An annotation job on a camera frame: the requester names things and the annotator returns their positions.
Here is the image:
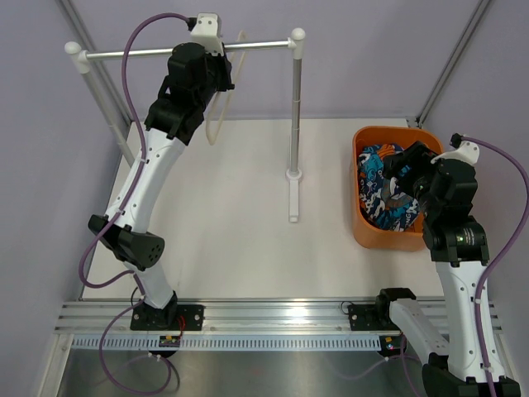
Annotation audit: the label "orange plastic basket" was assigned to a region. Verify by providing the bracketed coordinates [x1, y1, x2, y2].
[350, 126, 444, 251]

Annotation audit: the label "silver white garment rack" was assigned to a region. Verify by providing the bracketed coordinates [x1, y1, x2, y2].
[64, 28, 307, 223]

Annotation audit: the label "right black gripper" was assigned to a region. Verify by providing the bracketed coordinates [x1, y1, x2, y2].
[383, 141, 442, 219]

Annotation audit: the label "aluminium mounting rail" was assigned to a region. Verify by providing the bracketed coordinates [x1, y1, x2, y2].
[53, 300, 503, 335]

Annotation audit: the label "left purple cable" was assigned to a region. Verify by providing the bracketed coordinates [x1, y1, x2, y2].
[79, 12, 191, 393]

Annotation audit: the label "colourful patterned shorts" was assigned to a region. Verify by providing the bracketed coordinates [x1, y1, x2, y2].
[357, 143, 419, 232]

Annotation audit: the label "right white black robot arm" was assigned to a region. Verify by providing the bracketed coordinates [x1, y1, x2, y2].
[374, 134, 521, 396]

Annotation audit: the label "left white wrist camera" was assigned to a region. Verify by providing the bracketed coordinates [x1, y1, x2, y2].
[188, 12, 225, 56]

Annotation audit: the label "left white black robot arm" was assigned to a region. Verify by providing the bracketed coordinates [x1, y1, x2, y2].
[88, 42, 235, 331]

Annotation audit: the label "white slotted cable duct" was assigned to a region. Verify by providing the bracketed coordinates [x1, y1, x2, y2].
[71, 334, 387, 352]

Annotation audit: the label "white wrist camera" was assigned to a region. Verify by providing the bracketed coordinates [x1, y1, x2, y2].
[188, 12, 225, 56]
[431, 133, 480, 165]

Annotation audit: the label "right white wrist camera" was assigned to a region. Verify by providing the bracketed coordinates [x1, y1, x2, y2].
[431, 133, 480, 165]

